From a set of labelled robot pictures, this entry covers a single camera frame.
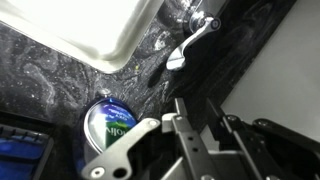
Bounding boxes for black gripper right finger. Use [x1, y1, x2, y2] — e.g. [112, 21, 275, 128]
[205, 97, 320, 180]

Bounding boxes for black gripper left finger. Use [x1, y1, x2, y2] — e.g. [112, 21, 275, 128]
[80, 97, 215, 180]

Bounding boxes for chrome lever faucet handle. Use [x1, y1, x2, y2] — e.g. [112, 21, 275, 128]
[165, 10, 222, 72]

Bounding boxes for clear dish soap bottle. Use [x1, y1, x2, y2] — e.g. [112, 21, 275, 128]
[82, 96, 140, 158]

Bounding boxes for stainless steel sink basin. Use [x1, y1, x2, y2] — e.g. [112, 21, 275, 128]
[0, 0, 165, 75]

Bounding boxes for black wire sponge rack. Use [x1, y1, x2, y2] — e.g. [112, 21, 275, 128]
[0, 111, 56, 180]

